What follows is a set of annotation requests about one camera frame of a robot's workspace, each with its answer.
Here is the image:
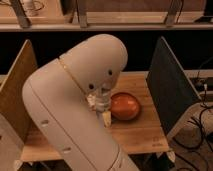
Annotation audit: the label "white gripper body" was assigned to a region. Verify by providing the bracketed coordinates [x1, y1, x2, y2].
[87, 91, 111, 113]

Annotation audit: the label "orange bowl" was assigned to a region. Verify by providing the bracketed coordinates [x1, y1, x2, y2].
[111, 92, 141, 121]

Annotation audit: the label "wooden shelf rail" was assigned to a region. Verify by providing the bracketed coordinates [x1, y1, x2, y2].
[0, 11, 213, 33]

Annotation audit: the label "black cables on floor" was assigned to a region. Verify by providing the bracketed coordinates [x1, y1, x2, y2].
[173, 56, 213, 171]

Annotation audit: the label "left wooden side panel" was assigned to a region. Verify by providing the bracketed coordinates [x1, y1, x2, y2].
[0, 39, 39, 171]

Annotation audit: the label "right dark side panel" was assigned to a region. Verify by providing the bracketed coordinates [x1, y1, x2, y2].
[146, 37, 201, 139]

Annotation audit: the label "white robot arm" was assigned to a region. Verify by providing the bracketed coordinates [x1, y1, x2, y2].
[22, 34, 139, 171]

